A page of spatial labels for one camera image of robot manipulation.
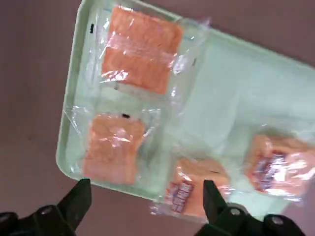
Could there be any clear-wrapped bread pack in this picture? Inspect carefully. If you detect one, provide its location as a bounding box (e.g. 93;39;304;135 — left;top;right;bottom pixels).
63;105;162;185
242;125;315;204
149;157;238;218
83;2;214;96

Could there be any green plastic tray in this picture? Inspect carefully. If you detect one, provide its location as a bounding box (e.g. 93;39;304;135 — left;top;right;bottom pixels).
55;0;315;218

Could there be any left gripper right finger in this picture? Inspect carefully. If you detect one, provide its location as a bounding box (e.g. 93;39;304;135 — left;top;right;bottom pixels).
196;179;307;236

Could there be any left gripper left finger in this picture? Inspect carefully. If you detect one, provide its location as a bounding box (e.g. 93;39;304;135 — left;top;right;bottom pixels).
0;178;92;236

